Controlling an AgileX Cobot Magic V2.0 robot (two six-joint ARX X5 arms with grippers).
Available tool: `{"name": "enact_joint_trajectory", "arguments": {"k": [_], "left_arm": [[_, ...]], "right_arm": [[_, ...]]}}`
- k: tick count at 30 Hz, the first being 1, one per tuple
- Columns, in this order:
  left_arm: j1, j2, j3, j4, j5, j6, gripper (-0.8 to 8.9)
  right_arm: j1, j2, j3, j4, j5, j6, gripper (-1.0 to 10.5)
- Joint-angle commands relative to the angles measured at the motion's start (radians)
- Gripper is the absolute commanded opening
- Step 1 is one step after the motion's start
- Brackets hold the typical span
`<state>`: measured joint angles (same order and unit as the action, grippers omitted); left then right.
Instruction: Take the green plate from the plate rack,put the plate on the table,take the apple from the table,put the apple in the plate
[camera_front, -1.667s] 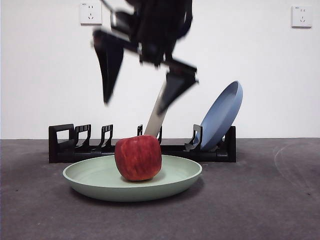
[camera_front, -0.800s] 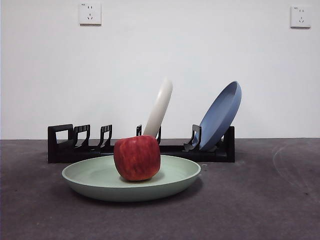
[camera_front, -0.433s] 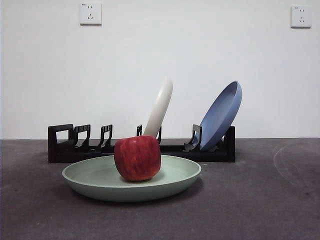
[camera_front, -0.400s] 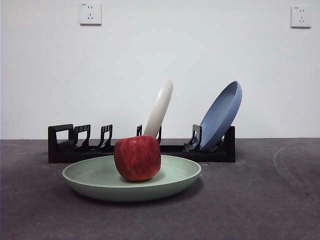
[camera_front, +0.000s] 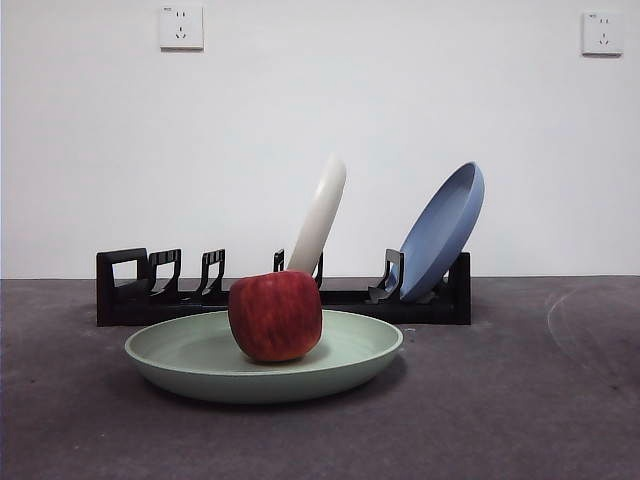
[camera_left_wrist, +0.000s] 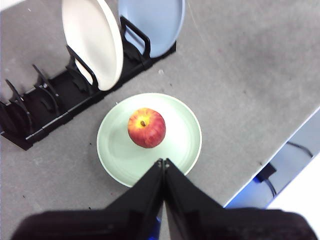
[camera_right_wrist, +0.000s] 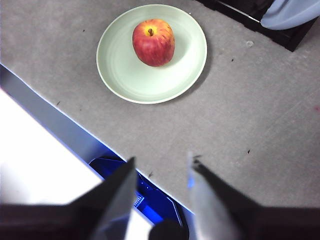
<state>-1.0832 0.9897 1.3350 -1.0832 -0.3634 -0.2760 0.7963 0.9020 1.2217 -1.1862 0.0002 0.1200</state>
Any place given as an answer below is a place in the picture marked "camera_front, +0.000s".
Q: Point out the red yellow apple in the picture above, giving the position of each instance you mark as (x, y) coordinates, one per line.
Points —
(275, 315)

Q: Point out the green plate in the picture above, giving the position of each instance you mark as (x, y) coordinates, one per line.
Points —
(200, 375)

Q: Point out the white plate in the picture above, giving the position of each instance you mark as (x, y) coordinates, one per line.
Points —
(320, 215)

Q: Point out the blue plate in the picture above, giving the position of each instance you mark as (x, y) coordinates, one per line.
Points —
(440, 240)

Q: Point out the black plate rack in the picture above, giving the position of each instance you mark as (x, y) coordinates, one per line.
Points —
(130, 300)

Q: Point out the white wall socket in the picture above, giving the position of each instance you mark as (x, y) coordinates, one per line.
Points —
(603, 34)
(182, 27)

